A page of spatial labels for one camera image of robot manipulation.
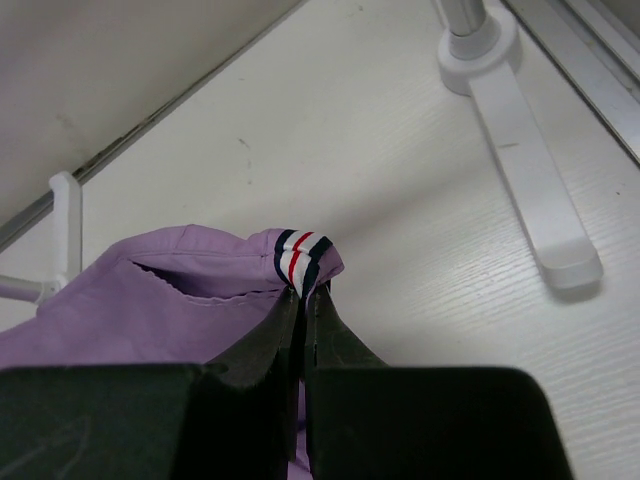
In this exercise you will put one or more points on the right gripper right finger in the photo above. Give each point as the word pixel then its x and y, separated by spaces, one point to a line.
pixel 369 420

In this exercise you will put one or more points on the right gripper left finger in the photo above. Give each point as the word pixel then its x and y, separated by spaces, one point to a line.
pixel 234 417

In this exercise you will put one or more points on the purple trousers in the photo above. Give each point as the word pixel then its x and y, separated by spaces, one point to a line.
pixel 174 295

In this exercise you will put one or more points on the white clothes rack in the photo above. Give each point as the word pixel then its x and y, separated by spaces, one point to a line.
pixel 478 55

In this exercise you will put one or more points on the aluminium frame rail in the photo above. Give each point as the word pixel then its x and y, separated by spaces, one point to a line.
pixel 576 36

